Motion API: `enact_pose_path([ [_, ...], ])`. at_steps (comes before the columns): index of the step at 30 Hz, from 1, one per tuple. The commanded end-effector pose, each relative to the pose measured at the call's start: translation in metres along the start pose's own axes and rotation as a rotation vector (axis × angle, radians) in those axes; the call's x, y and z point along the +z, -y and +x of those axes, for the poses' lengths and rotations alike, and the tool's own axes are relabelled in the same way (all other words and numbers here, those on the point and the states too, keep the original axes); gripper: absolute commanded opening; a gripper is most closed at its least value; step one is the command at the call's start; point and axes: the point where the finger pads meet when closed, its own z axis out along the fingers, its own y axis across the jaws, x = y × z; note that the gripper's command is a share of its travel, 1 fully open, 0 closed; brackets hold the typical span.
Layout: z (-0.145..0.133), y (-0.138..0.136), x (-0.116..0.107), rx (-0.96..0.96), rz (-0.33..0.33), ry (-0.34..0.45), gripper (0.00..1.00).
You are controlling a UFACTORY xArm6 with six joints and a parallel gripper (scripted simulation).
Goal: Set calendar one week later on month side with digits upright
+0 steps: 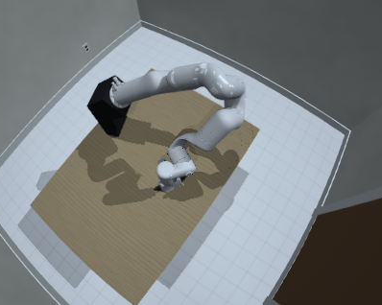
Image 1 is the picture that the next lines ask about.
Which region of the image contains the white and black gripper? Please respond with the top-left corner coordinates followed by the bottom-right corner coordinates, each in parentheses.
top-left (154, 176), bottom-right (187, 193)

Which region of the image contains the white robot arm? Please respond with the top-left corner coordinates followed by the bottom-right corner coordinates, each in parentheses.
top-left (109, 62), bottom-right (246, 186)

